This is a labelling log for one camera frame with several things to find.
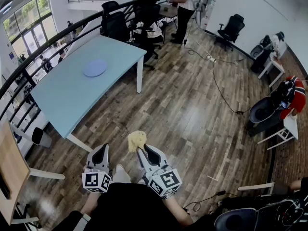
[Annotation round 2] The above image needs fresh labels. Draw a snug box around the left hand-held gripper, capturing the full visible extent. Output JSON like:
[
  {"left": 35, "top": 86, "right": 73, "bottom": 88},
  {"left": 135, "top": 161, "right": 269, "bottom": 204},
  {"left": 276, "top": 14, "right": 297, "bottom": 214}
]
[{"left": 81, "top": 143, "right": 113, "bottom": 193}]

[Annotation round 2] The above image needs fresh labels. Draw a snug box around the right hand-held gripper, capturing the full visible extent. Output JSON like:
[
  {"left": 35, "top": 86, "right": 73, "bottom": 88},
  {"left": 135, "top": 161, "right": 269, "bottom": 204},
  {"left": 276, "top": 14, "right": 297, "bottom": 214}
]
[{"left": 137, "top": 144, "right": 183, "bottom": 198}]

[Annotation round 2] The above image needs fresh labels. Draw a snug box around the yellow sponge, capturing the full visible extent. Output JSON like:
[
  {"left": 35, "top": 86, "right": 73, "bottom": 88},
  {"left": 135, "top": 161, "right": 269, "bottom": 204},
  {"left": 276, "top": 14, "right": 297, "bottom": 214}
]
[{"left": 127, "top": 130, "right": 148, "bottom": 153}]

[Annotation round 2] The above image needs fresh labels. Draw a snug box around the big blue plate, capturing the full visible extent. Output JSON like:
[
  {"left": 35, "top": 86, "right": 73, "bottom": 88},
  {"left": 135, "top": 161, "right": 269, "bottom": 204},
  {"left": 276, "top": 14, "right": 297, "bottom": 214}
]
[{"left": 83, "top": 58, "right": 107, "bottom": 77}]

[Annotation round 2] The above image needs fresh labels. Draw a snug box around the person's right forearm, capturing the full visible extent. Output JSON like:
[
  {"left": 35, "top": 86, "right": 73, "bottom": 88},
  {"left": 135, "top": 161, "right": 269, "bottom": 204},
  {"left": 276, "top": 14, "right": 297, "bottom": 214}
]
[{"left": 162, "top": 196, "right": 194, "bottom": 226}]

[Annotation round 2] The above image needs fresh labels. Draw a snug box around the person's left forearm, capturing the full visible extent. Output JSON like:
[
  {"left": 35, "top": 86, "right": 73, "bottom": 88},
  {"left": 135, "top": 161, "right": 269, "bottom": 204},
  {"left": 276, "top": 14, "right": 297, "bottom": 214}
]
[{"left": 79, "top": 192, "right": 103, "bottom": 218}]

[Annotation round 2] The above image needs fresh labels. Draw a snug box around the person's black clothing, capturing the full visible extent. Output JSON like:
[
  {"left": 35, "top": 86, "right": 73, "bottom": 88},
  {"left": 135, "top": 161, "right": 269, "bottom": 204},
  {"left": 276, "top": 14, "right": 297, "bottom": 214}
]
[{"left": 51, "top": 181, "right": 217, "bottom": 231}]

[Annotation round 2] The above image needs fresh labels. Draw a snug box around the light blue table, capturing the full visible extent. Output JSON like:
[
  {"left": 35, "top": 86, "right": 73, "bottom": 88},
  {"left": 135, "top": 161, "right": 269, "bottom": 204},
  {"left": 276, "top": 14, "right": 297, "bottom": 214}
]
[{"left": 30, "top": 35, "right": 148, "bottom": 154}]

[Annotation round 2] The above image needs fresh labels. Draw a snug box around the dark grey office chair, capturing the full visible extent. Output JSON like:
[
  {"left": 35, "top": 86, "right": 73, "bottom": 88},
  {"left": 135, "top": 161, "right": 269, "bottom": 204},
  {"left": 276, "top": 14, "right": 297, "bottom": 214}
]
[
  {"left": 245, "top": 95, "right": 288, "bottom": 137},
  {"left": 213, "top": 207, "right": 257, "bottom": 231}
]

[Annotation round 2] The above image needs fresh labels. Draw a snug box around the pile of clothes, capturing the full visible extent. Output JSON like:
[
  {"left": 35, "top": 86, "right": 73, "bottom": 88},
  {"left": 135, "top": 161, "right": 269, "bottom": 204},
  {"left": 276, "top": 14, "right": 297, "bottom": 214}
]
[{"left": 129, "top": 20, "right": 164, "bottom": 45}]

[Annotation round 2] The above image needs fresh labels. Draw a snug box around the black office chair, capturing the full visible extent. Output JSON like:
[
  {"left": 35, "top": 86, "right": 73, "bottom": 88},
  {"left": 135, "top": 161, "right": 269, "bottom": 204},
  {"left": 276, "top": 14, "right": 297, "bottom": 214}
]
[
  {"left": 214, "top": 13, "right": 245, "bottom": 52},
  {"left": 101, "top": 0, "right": 130, "bottom": 43},
  {"left": 132, "top": 0, "right": 162, "bottom": 28}
]

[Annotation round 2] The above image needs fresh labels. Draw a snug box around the black curved railing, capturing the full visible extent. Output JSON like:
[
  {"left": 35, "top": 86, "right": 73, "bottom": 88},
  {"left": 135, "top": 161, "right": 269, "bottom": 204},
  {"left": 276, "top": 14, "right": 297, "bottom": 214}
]
[{"left": 0, "top": 0, "right": 145, "bottom": 139}]

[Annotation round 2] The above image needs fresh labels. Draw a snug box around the white table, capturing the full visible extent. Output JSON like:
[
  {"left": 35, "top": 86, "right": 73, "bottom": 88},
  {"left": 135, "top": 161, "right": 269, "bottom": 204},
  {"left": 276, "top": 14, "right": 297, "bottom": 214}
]
[
  {"left": 257, "top": 115, "right": 299, "bottom": 151},
  {"left": 257, "top": 53, "right": 286, "bottom": 88}
]

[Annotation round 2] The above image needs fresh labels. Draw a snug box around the dark brown table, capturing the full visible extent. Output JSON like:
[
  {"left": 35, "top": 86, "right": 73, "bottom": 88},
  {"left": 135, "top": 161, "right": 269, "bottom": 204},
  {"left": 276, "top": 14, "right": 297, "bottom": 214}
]
[{"left": 157, "top": 3, "right": 180, "bottom": 31}]

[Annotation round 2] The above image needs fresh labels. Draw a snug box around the black cable with plug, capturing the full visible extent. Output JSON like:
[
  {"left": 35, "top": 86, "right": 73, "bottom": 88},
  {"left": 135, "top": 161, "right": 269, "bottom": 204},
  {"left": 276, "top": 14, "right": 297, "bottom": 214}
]
[{"left": 182, "top": 190, "right": 227, "bottom": 213}]

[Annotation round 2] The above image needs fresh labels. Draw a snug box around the wooden desk with white frame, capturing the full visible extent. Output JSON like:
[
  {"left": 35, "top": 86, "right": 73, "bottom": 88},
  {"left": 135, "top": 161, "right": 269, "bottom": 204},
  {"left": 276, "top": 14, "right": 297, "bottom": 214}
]
[{"left": 0, "top": 119, "right": 66, "bottom": 226}]

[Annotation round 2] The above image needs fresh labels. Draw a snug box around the black cable with adapter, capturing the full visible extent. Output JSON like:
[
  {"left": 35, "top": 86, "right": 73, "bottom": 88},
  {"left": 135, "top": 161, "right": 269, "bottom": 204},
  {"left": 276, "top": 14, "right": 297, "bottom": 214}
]
[{"left": 184, "top": 43, "right": 251, "bottom": 116}]

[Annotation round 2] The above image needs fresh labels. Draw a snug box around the glass window wall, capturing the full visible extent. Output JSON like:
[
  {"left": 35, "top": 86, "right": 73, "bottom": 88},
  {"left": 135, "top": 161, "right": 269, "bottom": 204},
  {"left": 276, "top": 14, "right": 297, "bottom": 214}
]
[{"left": 2, "top": 0, "right": 58, "bottom": 57}]

